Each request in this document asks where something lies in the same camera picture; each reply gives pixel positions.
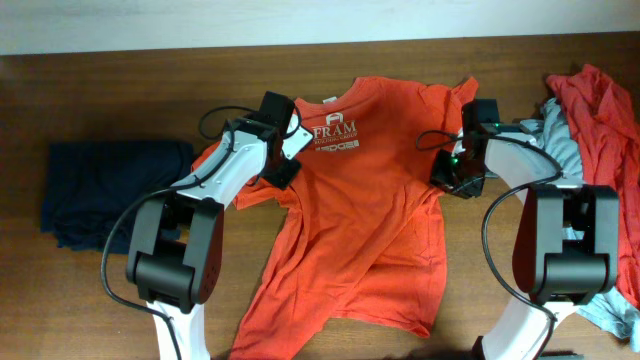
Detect orange FRAM t-shirt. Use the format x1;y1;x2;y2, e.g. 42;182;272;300
192;75;480;360

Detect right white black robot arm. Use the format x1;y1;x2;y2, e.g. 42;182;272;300
431;99;619;359

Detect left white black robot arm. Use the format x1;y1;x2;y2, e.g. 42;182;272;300
126;92;312;359

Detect red mesh shirt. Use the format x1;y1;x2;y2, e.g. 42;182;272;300
546;64;639;307

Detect dark navy folded shirt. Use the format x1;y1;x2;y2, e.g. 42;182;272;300
40;140;194;251

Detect light blue grey shirt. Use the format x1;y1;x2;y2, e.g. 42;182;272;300
520;98;639;353

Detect left black cable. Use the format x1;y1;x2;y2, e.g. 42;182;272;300
100;105;301;360

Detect black cable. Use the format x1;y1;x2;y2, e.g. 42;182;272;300
415;128;565;360
100;105;301;360

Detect right black cable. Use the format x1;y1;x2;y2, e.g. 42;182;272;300
415;128;565;360

